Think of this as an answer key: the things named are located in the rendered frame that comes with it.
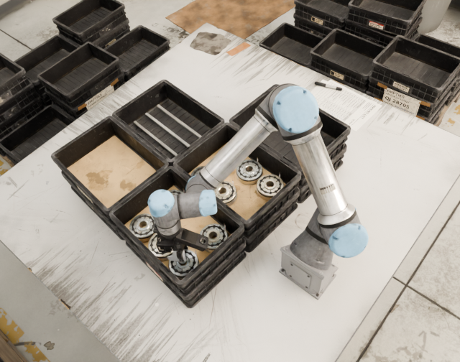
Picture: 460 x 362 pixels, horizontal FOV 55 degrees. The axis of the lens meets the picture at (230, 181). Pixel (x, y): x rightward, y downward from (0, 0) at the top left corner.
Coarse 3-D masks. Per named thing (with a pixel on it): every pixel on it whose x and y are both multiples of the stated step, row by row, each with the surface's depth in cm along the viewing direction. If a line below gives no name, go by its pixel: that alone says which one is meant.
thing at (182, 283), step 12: (168, 168) 166; (120, 204) 158; (216, 204) 155; (228, 216) 152; (240, 228) 149; (132, 240) 151; (228, 240) 146; (144, 252) 148; (216, 252) 144; (156, 264) 146; (204, 264) 142; (168, 276) 142; (192, 276) 140
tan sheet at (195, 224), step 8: (144, 208) 168; (208, 216) 164; (128, 224) 165; (184, 224) 163; (192, 224) 163; (200, 224) 163; (208, 224) 162; (192, 248) 157; (200, 256) 155; (184, 264) 153
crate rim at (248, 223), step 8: (232, 128) 176; (208, 136) 174; (200, 144) 172; (272, 152) 167; (176, 160) 168; (280, 160) 166; (176, 168) 166; (296, 176) 160; (288, 184) 159; (280, 192) 156; (216, 200) 156; (272, 200) 154; (264, 208) 153; (240, 216) 152; (256, 216) 151; (248, 224) 150
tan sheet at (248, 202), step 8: (224, 144) 185; (216, 152) 182; (208, 160) 180; (232, 176) 174; (240, 184) 172; (256, 184) 171; (240, 192) 170; (248, 192) 169; (256, 192) 169; (240, 200) 167; (248, 200) 167; (256, 200) 167; (264, 200) 167; (232, 208) 166; (240, 208) 165; (248, 208) 165; (256, 208) 165; (248, 216) 163
